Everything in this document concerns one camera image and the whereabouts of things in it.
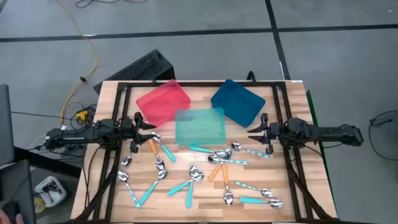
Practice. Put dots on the yellow tape roll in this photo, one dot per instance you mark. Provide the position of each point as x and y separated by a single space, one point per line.
39 207

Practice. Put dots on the teal translucent plastic bin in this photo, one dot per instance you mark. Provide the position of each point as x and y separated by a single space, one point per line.
199 127

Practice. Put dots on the yellow plug box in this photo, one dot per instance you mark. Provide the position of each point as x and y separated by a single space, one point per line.
82 115

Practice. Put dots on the red translucent plastic bin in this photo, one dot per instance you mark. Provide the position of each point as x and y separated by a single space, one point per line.
161 102

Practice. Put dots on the dark flat panel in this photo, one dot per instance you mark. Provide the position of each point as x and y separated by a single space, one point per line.
18 186

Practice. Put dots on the green edge strip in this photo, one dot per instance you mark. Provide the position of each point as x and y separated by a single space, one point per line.
311 107

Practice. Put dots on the grey flat panel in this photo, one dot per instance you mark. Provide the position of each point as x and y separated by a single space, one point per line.
6 124

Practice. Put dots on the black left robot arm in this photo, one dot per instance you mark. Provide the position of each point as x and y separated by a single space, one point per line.
77 137

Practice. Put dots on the person's hand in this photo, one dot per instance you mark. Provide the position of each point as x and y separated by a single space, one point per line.
19 219

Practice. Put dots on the black perforated case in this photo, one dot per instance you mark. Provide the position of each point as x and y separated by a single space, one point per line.
140 68

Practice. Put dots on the black round stand base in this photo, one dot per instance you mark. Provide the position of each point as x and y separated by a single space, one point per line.
381 120

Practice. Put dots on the black curved camera mount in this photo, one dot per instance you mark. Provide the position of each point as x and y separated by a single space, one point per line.
252 74

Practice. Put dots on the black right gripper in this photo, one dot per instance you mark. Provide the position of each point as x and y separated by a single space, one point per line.
270 130

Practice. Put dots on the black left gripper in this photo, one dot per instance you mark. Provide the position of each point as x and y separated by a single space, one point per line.
136 130

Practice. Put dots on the blue plastic bin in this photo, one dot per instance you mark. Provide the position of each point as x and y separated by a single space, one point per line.
237 102

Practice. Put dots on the white tray with parts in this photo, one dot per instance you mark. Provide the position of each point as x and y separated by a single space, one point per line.
59 197

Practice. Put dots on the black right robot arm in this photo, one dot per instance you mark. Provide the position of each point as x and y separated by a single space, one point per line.
326 132

